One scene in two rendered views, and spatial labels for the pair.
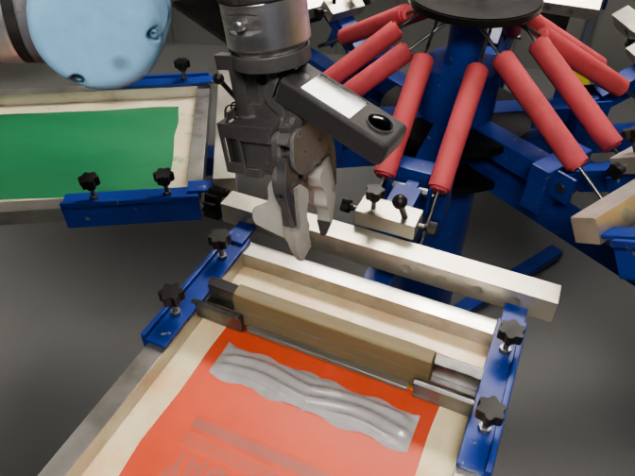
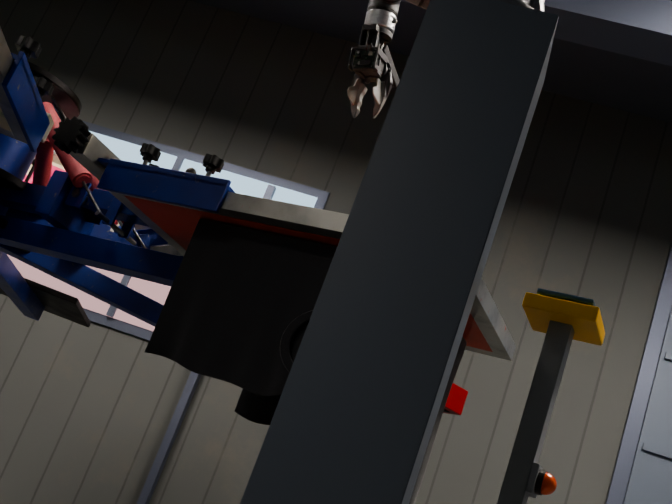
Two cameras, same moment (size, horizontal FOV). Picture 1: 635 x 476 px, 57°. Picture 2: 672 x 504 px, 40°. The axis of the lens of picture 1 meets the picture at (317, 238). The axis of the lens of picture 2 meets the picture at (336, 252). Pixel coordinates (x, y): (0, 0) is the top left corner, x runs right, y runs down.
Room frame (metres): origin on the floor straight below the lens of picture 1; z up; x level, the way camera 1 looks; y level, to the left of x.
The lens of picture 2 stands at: (0.32, 1.97, 0.42)
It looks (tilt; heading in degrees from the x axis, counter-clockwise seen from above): 18 degrees up; 273
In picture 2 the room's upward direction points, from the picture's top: 21 degrees clockwise
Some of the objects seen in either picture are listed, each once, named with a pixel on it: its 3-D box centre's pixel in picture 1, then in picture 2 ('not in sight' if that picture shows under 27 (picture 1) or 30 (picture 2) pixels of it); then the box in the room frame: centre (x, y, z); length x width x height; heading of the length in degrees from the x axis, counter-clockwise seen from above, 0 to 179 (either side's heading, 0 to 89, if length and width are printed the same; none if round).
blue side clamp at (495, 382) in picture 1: (491, 397); not in sight; (0.54, -0.28, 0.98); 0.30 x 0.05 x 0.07; 156
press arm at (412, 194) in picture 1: (395, 217); (123, 207); (0.95, -0.16, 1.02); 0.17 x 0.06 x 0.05; 156
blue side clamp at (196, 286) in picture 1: (201, 293); (166, 189); (0.77, 0.22, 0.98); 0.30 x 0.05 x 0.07; 156
